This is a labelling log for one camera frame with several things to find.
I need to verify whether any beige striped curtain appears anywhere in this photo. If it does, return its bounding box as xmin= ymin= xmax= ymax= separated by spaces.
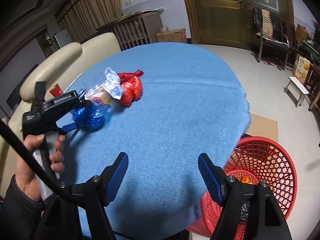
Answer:
xmin=55 ymin=0 xmax=123 ymax=42

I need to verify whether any red plastic mesh basket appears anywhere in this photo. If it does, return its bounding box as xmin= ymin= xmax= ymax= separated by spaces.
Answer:
xmin=187 ymin=137 xmax=297 ymax=239

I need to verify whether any red plastic bag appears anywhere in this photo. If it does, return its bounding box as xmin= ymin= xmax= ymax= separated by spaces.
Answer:
xmin=118 ymin=70 xmax=144 ymax=107

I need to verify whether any white blue wrapper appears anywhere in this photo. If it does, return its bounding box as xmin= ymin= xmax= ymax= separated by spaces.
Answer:
xmin=103 ymin=67 xmax=124 ymax=100

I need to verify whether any red white medicine box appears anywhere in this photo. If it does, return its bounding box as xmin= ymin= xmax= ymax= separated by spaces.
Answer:
xmin=86 ymin=87 xmax=115 ymax=106

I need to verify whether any brown wooden double door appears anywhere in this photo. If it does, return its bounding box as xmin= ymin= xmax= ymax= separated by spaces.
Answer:
xmin=184 ymin=0 xmax=294 ymax=49

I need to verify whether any flat cardboard sheet on floor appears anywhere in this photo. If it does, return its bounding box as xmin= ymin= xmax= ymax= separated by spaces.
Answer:
xmin=246 ymin=113 xmax=278 ymax=142

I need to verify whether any red paper cup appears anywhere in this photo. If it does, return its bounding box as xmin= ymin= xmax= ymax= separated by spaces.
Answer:
xmin=49 ymin=83 xmax=63 ymax=97

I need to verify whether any blue plastic bag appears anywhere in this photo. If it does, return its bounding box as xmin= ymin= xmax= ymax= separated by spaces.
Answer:
xmin=72 ymin=90 xmax=111 ymax=131

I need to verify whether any blue round tablecloth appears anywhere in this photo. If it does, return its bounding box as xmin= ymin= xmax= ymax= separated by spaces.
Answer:
xmin=63 ymin=43 xmax=250 ymax=239

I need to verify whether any white small stool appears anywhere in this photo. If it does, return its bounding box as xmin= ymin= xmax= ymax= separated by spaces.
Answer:
xmin=284 ymin=76 xmax=309 ymax=108

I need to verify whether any dark jacket left forearm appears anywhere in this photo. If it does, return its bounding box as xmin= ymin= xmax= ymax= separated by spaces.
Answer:
xmin=1 ymin=176 xmax=46 ymax=239

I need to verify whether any wooden slatted crib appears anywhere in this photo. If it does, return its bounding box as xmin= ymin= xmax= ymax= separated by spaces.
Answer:
xmin=96 ymin=10 xmax=163 ymax=50

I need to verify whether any black metal chair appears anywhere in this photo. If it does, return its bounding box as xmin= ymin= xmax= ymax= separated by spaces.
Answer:
xmin=252 ymin=8 xmax=297 ymax=70

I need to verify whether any brown cardboard box by wall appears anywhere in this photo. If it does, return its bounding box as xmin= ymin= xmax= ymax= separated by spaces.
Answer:
xmin=156 ymin=28 xmax=187 ymax=43

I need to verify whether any orange fruit carton box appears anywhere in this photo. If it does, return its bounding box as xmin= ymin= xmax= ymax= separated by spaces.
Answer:
xmin=292 ymin=54 xmax=310 ymax=84

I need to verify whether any person's left hand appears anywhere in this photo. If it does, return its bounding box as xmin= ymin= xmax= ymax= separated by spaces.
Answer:
xmin=15 ymin=134 xmax=65 ymax=202

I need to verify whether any beige leather sofa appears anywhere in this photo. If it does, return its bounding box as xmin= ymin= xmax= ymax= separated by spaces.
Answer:
xmin=0 ymin=32 xmax=123 ymax=198

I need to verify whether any black cable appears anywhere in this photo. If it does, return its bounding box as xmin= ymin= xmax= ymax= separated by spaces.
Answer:
xmin=0 ymin=119 xmax=73 ymax=202

